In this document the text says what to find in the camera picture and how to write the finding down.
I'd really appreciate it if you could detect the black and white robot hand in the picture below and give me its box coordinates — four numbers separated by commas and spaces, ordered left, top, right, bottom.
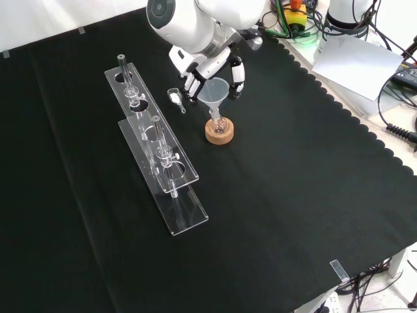
168, 44, 246, 105

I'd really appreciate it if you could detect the translucent white plastic funnel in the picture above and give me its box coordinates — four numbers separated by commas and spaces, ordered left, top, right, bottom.
197, 78, 230, 124

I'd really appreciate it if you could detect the clear glass weighing funnel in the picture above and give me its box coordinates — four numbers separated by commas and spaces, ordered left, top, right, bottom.
167, 87, 187, 115

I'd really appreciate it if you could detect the round-bottom glass flask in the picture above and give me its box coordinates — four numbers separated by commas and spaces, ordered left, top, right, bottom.
210, 109, 228, 135

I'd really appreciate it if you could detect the clear acrylic funnel stand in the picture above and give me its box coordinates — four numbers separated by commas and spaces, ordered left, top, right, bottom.
104, 62, 210, 237

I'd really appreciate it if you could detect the glass stopcock tube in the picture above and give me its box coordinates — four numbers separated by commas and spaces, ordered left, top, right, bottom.
151, 115, 185, 229
116, 53, 156, 167

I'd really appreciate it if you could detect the yellow stop button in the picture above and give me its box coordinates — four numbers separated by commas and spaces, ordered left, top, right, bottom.
281, 0, 308, 33

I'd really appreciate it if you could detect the black bench cloth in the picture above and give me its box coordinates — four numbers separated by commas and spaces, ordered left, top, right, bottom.
0, 6, 417, 313

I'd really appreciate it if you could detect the pale board sheet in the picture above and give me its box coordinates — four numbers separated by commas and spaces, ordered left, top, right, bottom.
311, 34, 405, 102

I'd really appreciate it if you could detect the black power adapter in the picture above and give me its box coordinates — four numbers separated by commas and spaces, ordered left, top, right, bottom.
390, 61, 417, 89

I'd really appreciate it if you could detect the white power strip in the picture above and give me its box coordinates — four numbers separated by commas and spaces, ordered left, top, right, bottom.
313, 291, 341, 313

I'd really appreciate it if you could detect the white bench leg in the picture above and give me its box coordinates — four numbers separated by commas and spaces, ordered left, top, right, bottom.
386, 248, 409, 280

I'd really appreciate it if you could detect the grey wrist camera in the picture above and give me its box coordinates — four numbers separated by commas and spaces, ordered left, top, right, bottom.
242, 28, 264, 51

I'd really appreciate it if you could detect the cork ring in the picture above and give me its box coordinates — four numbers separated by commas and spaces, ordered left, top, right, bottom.
205, 117, 236, 147

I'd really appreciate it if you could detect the green cable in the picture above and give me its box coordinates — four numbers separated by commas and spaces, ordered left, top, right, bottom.
259, 0, 324, 44

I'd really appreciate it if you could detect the black cable with ribbed end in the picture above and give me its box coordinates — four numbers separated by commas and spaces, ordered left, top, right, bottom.
377, 75, 417, 143

